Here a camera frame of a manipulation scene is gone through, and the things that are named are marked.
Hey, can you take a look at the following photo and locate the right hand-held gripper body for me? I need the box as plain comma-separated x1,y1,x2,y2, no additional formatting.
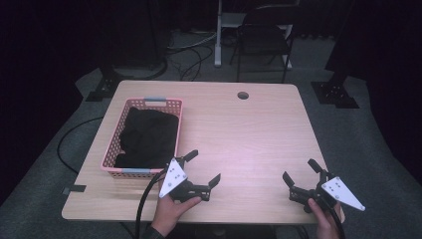
288,169,366,214

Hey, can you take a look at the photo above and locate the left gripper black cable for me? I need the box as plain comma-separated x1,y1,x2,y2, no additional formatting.
134,168,168,239

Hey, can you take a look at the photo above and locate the black floor cable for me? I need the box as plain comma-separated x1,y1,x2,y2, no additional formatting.
56,116,105,175

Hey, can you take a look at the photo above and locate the pink plastic basket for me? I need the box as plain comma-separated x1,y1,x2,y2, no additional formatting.
101,97,184,179

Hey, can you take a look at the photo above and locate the bundle of floor cables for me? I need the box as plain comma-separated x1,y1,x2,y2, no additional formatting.
165,31,218,83

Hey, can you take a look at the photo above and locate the white table leg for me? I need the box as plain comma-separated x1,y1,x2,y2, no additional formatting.
213,0,223,68

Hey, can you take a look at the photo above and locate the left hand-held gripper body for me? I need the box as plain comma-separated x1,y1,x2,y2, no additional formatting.
158,155,212,203

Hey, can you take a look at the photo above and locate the person's right hand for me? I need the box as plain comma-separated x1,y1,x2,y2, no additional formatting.
307,197,343,239

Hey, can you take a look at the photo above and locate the black folding chair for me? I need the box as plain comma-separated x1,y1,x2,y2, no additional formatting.
231,4,297,84

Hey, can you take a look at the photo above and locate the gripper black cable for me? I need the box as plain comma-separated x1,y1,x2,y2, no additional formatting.
134,168,168,239
326,206,346,239

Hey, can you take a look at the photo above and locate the black stand base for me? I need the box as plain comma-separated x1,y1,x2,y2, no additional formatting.
85,64,124,103
311,71,360,110

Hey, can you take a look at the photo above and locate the black tape strip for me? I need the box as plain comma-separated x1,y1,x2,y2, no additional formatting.
62,184,88,196

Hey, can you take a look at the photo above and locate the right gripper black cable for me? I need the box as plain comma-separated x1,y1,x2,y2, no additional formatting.
326,206,346,239

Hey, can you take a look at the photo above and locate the black cloth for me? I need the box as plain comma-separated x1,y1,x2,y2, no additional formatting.
113,106,180,169

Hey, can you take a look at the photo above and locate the person's left hand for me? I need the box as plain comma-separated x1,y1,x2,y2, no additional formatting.
150,194,203,238

